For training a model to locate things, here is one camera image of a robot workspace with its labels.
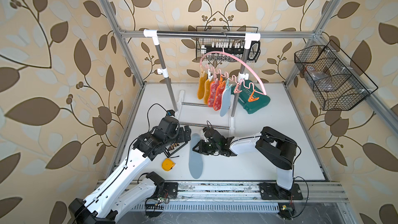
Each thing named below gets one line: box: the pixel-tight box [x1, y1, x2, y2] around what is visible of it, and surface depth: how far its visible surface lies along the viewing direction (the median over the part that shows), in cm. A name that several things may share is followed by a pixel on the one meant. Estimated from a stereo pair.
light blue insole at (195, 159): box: [188, 132, 204, 180], surface depth 84 cm
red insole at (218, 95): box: [213, 76, 226, 112], surface depth 75 cm
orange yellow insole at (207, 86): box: [203, 78, 213, 106], surface depth 85 cm
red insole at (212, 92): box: [207, 80, 220, 108], surface depth 86 cm
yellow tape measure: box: [161, 157, 176, 172], surface depth 83 cm
